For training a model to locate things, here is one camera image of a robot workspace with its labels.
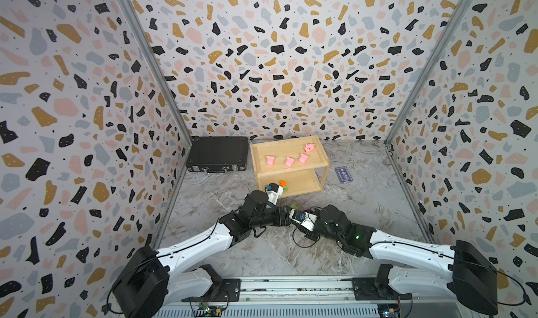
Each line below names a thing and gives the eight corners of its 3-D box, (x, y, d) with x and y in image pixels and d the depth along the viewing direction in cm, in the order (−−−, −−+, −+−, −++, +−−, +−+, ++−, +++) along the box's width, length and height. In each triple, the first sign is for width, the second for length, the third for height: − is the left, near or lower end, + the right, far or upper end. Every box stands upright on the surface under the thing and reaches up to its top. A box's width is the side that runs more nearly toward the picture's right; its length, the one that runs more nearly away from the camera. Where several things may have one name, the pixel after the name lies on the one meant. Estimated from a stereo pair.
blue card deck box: (341, 183, 107) (342, 180, 105) (334, 169, 112) (335, 167, 111) (353, 181, 108) (354, 179, 106) (346, 168, 113) (347, 165, 112)
